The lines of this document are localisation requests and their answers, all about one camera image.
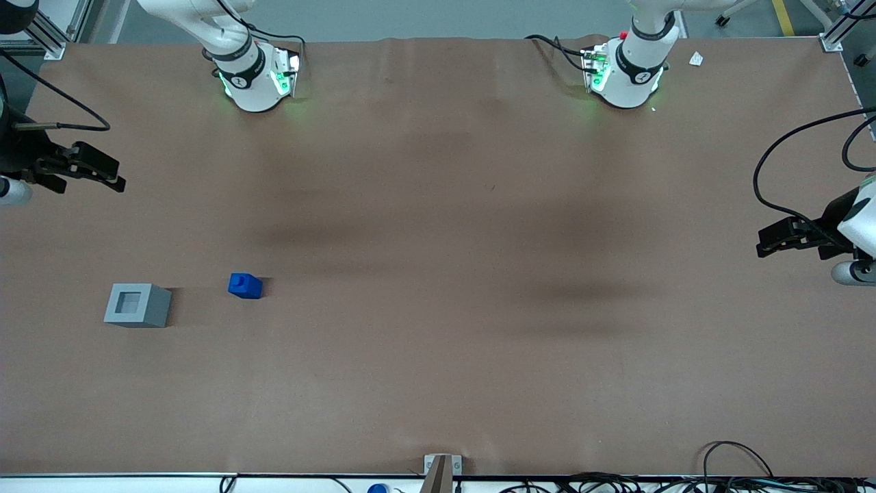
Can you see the gray camera mount bracket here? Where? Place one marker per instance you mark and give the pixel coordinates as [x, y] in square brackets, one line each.
[441, 471]

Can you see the aluminium frame post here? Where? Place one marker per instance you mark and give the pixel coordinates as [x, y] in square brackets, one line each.
[55, 38]
[838, 34]

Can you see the black chair caster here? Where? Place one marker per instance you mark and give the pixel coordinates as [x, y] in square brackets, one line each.
[721, 20]

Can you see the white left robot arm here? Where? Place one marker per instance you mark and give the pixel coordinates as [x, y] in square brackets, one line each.
[626, 85]

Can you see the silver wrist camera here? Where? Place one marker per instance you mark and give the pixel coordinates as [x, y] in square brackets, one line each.
[12, 192]
[854, 272]

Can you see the blue round cap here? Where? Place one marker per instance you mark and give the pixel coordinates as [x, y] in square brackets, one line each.
[377, 489]

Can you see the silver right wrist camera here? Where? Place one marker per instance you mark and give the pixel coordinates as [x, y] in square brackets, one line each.
[12, 192]

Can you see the blue plastic part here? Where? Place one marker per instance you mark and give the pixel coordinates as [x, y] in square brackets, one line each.
[245, 286]

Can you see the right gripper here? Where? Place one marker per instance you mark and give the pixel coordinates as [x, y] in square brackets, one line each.
[22, 156]

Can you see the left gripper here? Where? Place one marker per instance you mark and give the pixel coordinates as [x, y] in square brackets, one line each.
[827, 233]

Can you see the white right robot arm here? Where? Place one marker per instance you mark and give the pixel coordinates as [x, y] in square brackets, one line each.
[254, 90]

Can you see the gray square base block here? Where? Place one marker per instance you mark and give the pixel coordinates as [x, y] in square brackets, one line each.
[137, 307]

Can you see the white paper scrap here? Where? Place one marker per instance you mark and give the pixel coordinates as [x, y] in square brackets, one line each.
[696, 59]

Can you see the brown paper table cover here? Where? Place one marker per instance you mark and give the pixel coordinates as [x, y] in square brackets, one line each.
[438, 274]

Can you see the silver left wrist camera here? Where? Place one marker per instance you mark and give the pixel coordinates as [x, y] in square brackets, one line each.
[854, 272]

